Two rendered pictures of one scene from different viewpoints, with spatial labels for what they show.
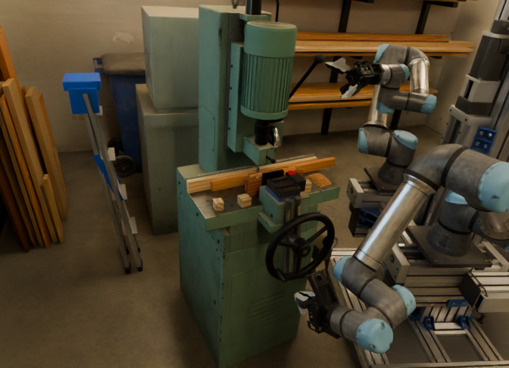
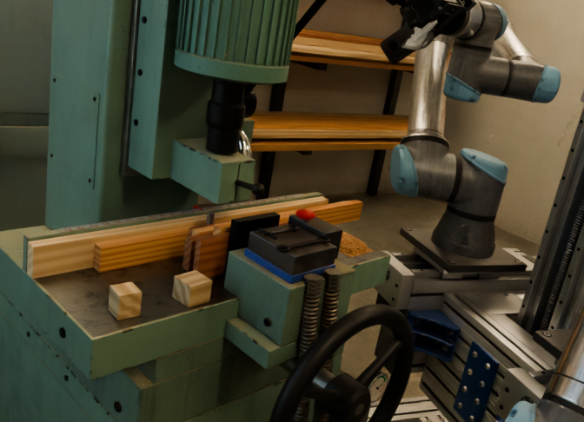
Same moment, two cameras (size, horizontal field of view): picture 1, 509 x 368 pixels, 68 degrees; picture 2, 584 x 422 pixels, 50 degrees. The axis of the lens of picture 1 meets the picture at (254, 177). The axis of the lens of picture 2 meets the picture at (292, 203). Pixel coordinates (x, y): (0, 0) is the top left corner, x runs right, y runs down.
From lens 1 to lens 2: 0.53 m
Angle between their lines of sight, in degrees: 19
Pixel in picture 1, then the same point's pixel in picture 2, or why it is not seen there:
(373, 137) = (427, 161)
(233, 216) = (167, 332)
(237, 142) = (158, 154)
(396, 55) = not seen: hidden behind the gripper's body
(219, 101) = (112, 52)
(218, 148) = (105, 173)
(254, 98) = (217, 23)
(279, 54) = not seen: outside the picture
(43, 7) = not seen: outside the picture
